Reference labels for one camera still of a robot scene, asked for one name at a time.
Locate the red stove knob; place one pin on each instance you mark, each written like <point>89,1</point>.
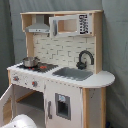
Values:
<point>15,78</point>
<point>34,83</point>

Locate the black toy faucet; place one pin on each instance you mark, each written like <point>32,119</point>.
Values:
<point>82,65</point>

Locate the wooden toy kitchen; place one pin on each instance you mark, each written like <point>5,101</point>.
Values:
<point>62,52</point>

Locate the white cabinet door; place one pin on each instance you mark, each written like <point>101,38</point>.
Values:
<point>63,106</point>

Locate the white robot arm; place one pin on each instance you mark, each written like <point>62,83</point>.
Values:
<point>21,121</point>

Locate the white microwave door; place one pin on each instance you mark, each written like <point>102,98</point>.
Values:
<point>70,25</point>

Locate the grey toy sink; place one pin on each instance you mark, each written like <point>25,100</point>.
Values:
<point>72,73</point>

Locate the white oven door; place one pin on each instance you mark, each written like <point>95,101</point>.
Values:
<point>6,107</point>

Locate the small silver pot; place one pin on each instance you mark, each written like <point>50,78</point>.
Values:
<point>30,61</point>

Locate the grey range hood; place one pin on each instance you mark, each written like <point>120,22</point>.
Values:
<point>38,25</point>

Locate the black stovetop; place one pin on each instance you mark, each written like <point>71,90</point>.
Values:
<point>40,67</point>

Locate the left red stove knob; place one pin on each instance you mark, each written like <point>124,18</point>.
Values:
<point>15,78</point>

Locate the right red stove knob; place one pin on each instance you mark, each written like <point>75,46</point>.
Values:
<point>34,83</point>

